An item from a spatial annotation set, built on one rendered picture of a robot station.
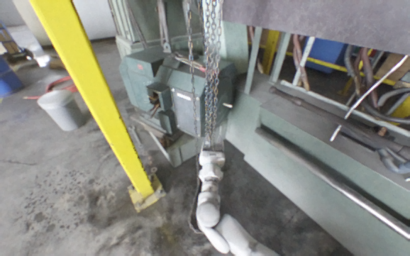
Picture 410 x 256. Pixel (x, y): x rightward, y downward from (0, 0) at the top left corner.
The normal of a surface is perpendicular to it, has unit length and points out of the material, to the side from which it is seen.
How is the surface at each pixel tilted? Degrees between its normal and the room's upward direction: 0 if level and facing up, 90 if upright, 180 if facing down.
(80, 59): 90
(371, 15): 90
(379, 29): 90
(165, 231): 0
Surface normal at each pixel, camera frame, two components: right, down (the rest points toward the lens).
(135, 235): 0.00, -0.75
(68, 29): 0.59, 0.53
